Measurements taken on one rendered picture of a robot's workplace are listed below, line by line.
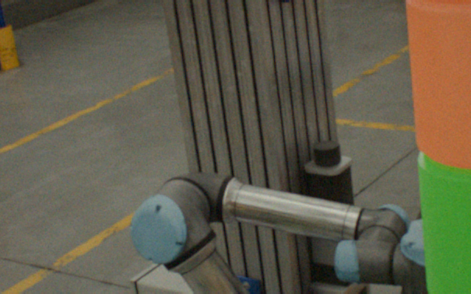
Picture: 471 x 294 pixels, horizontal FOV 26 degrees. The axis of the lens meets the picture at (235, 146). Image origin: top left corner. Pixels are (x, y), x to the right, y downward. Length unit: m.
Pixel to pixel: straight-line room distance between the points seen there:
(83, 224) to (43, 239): 0.27
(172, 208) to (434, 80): 1.60
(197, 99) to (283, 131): 0.21
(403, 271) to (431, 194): 1.47
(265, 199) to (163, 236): 0.22
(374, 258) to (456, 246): 1.48
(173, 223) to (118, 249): 3.83
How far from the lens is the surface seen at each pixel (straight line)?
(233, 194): 2.02
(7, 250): 6.00
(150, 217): 1.91
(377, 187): 6.06
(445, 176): 0.34
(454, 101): 0.32
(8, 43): 10.08
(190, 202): 1.95
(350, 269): 1.84
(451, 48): 0.32
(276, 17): 2.12
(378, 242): 1.86
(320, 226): 1.97
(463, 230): 0.34
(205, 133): 2.25
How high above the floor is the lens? 2.34
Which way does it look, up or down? 20 degrees down
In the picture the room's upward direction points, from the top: 8 degrees counter-clockwise
